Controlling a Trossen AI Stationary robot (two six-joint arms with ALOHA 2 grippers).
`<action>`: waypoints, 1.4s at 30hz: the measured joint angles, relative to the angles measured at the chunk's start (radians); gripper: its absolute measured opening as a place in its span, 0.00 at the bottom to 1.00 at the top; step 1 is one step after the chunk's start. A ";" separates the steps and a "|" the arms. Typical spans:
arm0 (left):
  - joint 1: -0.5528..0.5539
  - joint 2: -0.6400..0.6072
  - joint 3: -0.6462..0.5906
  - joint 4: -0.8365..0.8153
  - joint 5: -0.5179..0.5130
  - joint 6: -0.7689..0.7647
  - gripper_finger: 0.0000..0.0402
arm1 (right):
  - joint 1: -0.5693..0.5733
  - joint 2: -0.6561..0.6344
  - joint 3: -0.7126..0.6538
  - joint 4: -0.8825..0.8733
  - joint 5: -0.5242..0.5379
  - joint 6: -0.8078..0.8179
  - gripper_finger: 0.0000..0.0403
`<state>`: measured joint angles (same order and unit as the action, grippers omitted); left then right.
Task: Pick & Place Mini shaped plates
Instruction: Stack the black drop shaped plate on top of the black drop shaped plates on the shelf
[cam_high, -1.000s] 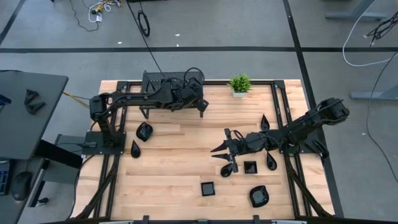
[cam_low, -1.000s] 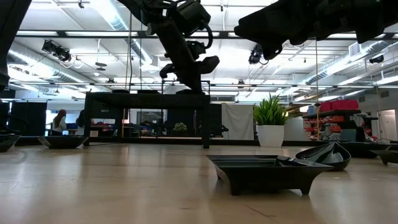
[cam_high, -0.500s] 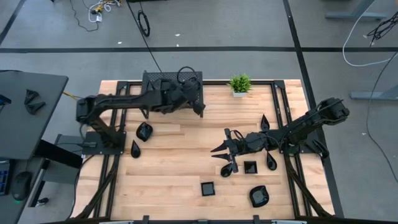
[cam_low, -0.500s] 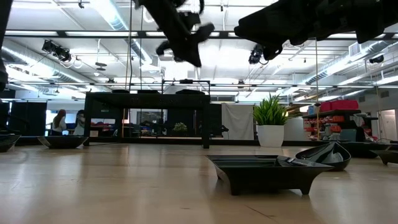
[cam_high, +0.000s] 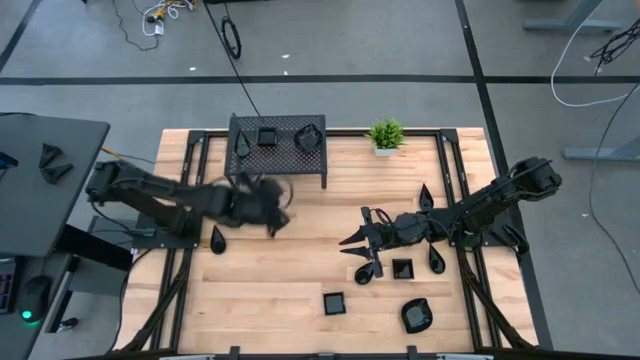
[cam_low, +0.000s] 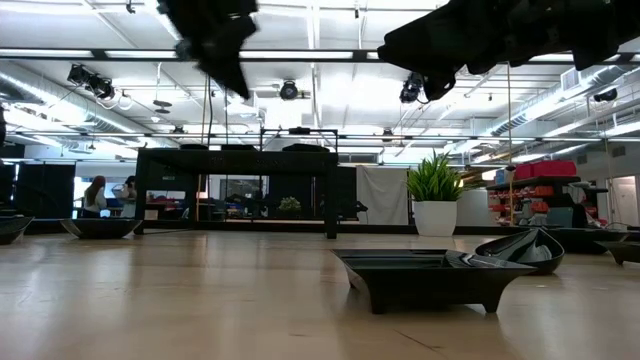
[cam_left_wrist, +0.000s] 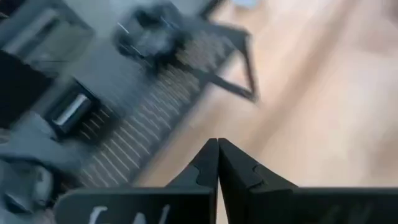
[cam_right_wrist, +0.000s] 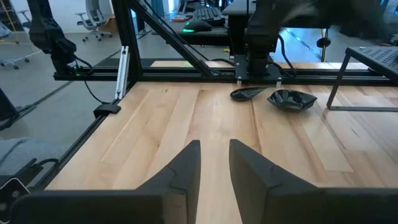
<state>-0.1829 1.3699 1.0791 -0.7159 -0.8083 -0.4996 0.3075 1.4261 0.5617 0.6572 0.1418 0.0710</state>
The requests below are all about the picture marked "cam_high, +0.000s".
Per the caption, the black rounded mini plate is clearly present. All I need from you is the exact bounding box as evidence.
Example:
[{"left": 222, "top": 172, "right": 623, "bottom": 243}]
[
  {"left": 399, "top": 297, "right": 435, "bottom": 335},
  {"left": 293, "top": 123, "right": 324, "bottom": 154}
]

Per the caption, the black cable bundle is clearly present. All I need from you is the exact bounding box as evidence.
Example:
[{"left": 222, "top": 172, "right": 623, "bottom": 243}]
[{"left": 588, "top": 18, "right": 640, "bottom": 77}]

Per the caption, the white floor cable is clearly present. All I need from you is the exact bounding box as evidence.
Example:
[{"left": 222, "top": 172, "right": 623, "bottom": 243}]
[{"left": 549, "top": 0, "right": 640, "bottom": 109}]

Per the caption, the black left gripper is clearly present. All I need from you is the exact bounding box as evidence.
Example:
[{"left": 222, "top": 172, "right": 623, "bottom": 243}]
[{"left": 214, "top": 172, "right": 294, "bottom": 239}]

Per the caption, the dark keyboard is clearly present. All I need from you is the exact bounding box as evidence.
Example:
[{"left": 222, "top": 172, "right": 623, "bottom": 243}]
[{"left": 0, "top": 256, "right": 17, "bottom": 316}]

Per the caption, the black computer mouse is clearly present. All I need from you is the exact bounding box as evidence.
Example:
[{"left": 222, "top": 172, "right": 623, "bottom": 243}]
[{"left": 18, "top": 274, "right": 54, "bottom": 325}]

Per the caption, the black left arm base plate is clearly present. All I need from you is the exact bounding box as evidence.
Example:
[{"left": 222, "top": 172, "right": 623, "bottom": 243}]
[{"left": 130, "top": 209, "right": 204, "bottom": 251}]

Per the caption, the black square mini plate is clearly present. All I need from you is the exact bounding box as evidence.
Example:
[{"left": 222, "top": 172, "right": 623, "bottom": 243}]
[
  {"left": 256, "top": 126, "right": 279, "bottom": 148},
  {"left": 392, "top": 258, "right": 416, "bottom": 281},
  {"left": 322, "top": 291, "right": 347, "bottom": 317}
]

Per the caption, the grey desk foot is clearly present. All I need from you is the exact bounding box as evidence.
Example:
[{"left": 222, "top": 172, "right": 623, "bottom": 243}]
[
  {"left": 562, "top": 135, "right": 640, "bottom": 163},
  {"left": 522, "top": 0, "right": 625, "bottom": 34}
]

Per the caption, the black desk leg frame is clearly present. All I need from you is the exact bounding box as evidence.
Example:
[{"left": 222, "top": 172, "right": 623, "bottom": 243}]
[{"left": 43, "top": 223, "right": 134, "bottom": 335}]

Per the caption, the black aluminium table frame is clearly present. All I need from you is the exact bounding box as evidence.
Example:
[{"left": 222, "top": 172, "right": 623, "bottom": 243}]
[{"left": 113, "top": 127, "right": 555, "bottom": 360}]

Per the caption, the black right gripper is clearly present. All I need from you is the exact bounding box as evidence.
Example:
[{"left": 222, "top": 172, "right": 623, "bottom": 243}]
[{"left": 338, "top": 205, "right": 436, "bottom": 280}]

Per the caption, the green plant in white pot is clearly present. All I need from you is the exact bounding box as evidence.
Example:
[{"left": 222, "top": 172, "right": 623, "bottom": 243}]
[{"left": 364, "top": 117, "right": 407, "bottom": 159}]

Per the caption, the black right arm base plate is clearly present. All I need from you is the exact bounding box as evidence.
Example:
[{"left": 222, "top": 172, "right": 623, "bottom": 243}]
[{"left": 452, "top": 199, "right": 524, "bottom": 250}]

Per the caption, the black perforated metal rack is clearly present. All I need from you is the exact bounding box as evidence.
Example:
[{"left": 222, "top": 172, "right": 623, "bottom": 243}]
[{"left": 223, "top": 113, "right": 329, "bottom": 192}]

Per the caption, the long black floor cable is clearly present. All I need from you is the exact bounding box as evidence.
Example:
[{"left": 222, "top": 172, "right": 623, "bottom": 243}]
[{"left": 202, "top": 0, "right": 262, "bottom": 118}]

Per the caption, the thin black floor cable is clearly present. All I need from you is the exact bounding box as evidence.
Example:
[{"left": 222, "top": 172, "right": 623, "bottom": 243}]
[{"left": 587, "top": 82, "right": 640, "bottom": 296}]

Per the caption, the spare black gripper finger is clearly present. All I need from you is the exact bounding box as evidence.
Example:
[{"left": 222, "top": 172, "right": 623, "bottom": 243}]
[
  {"left": 38, "top": 143, "right": 65, "bottom": 169},
  {"left": 40, "top": 162, "right": 75, "bottom": 186}
]

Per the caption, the coiled black cable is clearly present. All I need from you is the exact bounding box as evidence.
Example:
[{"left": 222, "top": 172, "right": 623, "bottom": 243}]
[{"left": 221, "top": 16, "right": 244, "bottom": 61}]

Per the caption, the white and yellow cable bundle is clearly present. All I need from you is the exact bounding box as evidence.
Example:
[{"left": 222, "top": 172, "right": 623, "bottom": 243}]
[{"left": 141, "top": 0, "right": 197, "bottom": 38}]

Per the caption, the grey desk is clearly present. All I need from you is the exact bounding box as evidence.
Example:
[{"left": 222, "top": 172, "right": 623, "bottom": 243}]
[{"left": 0, "top": 112, "right": 112, "bottom": 259}]

